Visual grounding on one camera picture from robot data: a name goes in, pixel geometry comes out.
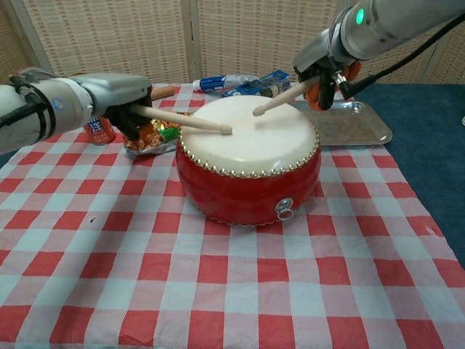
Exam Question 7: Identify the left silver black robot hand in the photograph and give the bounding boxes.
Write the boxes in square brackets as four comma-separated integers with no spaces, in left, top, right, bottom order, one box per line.
[78,72,153,141]

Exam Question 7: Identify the blue cling film box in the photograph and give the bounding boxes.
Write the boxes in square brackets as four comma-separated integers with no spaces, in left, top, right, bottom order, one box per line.
[221,69,291,99]

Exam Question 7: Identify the dark blue table cover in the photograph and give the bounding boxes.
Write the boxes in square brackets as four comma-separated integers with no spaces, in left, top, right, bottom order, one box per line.
[0,83,465,270]

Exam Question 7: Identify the wooden rolling pin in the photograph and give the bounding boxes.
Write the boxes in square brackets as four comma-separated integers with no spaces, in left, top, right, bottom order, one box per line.
[150,86,175,101]

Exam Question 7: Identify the red white checkered tablecloth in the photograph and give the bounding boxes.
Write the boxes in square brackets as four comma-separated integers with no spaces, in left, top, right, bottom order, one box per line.
[0,82,465,349]

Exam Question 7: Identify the wooden drumstick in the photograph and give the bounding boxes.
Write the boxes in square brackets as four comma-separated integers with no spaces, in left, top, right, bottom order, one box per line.
[253,78,317,117]
[129,104,233,135]

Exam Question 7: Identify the green orange snack bag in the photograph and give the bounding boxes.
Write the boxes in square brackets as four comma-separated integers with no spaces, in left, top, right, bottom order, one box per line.
[123,118,182,156]

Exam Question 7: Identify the orange soda can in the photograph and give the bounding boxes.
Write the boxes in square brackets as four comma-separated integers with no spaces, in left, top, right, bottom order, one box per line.
[86,116,117,145]

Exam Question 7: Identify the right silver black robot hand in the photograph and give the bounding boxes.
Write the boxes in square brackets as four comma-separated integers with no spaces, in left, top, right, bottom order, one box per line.
[292,27,363,112]

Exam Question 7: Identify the woven folding screen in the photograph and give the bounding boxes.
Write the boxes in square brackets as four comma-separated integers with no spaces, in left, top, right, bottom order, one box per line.
[0,0,465,92]

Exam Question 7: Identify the blue white toothpaste tube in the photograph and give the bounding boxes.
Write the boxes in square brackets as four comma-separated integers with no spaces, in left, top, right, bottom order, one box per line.
[193,73,261,94]

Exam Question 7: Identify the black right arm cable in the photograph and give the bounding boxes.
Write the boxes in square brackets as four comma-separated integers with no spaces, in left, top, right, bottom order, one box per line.
[336,12,465,102]

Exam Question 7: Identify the stainless steel tray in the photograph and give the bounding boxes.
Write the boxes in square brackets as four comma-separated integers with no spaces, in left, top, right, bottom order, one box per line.
[290,100,393,147]

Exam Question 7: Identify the red drum with white skin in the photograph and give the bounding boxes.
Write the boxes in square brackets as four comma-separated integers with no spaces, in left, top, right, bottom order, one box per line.
[176,95,323,227]

